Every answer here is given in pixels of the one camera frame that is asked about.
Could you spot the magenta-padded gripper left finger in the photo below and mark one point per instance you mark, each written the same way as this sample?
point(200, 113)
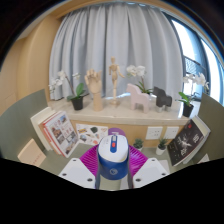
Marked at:
point(75, 171)

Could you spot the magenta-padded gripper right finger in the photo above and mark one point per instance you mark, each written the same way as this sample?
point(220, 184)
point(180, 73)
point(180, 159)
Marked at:
point(150, 171)

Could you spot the blue and white computer mouse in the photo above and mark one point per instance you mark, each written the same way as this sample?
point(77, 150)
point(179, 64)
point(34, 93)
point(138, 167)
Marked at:
point(113, 160)

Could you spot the small plant in white pot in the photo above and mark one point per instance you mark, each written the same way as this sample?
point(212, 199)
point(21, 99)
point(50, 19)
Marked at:
point(138, 144)
point(161, 148)

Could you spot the white illustrated sticker card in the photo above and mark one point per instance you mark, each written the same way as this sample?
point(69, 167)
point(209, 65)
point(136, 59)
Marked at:
point(89, 133)

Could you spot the black-covered book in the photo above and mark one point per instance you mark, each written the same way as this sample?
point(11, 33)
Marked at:
point(185, 143)

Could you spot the white orchid in black pot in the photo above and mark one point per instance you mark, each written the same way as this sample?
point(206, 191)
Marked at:
point(77, 102)
point(187, 110)
point(136, 70)

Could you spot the thick white book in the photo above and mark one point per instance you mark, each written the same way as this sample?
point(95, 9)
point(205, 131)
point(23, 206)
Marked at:
point(205, 128)

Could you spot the green desk partition panel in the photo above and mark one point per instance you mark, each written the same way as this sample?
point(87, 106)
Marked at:
point(16, 123)
point(215, 120)

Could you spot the pink wooden horse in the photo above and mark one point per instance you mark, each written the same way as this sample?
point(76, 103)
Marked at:
point(138, 96)

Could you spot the wooden hand model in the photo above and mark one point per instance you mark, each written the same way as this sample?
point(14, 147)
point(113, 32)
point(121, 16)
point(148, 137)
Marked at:
point(95, 83)

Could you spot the wooden artist mannequin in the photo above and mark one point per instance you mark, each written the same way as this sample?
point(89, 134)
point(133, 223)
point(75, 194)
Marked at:
point(114, 75)

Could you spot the grey curtain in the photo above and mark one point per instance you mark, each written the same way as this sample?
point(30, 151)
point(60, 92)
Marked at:
point(116, 36)

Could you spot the white wall socket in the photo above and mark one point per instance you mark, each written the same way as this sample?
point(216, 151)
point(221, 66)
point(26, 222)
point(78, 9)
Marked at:
point(154, 132)
point(172, 132)

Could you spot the window with dark frame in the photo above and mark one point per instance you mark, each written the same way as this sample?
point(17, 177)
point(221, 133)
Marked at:
point(200, 56)

